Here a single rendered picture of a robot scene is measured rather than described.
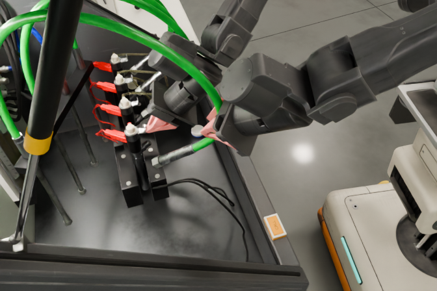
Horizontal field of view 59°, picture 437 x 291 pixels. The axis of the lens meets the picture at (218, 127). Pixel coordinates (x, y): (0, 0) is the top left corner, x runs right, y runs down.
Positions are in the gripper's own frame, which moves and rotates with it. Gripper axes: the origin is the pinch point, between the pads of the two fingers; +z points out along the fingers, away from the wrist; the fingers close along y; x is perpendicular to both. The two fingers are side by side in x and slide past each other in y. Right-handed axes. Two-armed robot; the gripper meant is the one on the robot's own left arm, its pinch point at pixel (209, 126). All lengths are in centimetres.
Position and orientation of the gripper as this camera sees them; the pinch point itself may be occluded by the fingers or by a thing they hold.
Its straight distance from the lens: 65.0
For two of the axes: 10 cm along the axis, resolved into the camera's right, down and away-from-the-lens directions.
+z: -6.4, 1.4, 7.6
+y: -3.5, 8.2, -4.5
